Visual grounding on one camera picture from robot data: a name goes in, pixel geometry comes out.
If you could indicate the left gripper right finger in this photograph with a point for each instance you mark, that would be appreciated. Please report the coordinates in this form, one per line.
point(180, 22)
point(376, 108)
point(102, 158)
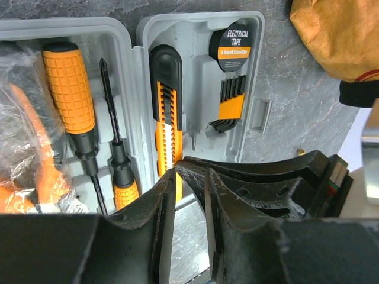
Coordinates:
point(246, 246)

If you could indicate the orange screwdriver thick shaft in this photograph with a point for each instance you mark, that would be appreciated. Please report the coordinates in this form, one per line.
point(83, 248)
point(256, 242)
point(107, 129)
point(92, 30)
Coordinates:
point(71, 92)

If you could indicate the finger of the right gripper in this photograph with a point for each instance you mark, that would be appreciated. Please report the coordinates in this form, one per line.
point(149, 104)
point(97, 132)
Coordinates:
point(284, 188)

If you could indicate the black round tape roll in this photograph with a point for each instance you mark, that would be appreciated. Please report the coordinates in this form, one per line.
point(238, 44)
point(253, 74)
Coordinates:
point(231, 47)

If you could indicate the yellow Trader Joe's tote bag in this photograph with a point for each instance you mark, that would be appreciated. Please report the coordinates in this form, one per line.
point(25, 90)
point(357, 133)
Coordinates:
point(342, 36)

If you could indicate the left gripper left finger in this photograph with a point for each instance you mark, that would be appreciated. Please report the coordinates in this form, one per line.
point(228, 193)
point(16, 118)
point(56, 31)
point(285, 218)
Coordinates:
point(133, 245)

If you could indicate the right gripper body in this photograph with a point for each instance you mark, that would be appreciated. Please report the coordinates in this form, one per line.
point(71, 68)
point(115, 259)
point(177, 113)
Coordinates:
point(333, 190)

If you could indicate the orange screwdriver thin shaft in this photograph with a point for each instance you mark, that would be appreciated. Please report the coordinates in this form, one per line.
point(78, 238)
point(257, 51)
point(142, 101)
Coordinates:
point(124, 181)

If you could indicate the grey plastic tool case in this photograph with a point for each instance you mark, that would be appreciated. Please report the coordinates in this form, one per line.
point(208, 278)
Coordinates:
point(189, 34)

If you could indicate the orange bit set holder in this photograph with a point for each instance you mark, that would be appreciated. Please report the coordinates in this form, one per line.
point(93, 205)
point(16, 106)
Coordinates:
point(232, 96)

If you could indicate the orange handled pliers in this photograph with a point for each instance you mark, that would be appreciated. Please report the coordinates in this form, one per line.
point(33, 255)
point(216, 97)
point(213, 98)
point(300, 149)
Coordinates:
point(33, 176)

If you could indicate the orange utility knife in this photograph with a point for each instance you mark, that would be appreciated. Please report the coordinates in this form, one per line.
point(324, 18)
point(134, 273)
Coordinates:
point(166, 87)

